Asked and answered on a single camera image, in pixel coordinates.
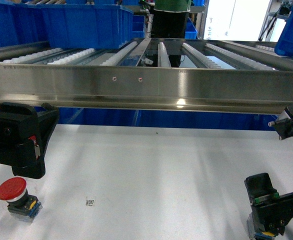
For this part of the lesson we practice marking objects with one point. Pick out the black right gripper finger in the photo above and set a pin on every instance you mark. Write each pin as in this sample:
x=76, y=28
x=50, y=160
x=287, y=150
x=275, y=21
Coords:
x=259, y=185

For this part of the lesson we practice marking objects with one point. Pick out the red mushroom push button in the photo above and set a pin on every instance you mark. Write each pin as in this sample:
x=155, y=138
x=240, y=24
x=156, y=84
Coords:
x=20, y=204

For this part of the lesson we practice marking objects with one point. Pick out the person in green shirt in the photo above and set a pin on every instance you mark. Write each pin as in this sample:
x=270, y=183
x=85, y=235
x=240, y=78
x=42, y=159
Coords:
x=170, y=18

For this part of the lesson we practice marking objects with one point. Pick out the stainless steel roller shelf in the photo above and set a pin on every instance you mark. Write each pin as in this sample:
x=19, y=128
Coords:
x=156, y=74

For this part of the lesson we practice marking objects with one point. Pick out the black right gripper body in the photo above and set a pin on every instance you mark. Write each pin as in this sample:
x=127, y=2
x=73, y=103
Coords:
x=272, y=213

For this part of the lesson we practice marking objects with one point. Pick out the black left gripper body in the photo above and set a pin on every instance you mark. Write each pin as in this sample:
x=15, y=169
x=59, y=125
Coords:
x=24, y=137

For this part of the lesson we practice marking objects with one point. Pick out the small blue bin background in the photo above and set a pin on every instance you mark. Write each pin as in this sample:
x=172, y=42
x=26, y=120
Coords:
x=190, y=31

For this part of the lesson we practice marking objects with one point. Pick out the large blue bin upper left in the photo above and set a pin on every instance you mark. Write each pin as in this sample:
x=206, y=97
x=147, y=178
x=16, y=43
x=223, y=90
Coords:
x=66, y=26

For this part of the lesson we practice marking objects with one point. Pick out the green mushroom push button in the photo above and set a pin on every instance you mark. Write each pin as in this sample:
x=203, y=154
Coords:
x=255, y=234

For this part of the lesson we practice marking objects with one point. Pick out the blue bins under shelf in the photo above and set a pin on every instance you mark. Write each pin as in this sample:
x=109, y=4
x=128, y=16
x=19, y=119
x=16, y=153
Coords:
x=166, y=119

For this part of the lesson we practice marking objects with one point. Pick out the small QR code sticker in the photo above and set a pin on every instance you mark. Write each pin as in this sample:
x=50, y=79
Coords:
x=90, y=202

